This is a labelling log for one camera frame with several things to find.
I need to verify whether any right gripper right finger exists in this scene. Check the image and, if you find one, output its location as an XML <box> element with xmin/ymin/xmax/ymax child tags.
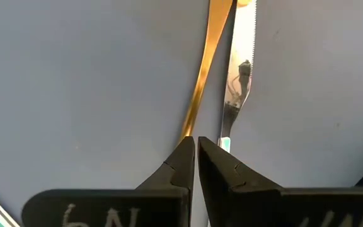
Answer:
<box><xmin>197</xmin><ymin>136</ymin><xmax>363</xmax><ymax>227</ymax></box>

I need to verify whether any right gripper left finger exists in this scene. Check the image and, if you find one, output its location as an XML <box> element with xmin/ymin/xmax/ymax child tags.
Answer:
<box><xmin>21</xmin><ymin>136</ymin><xmax>196</xmax><ymax>227</ymax></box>

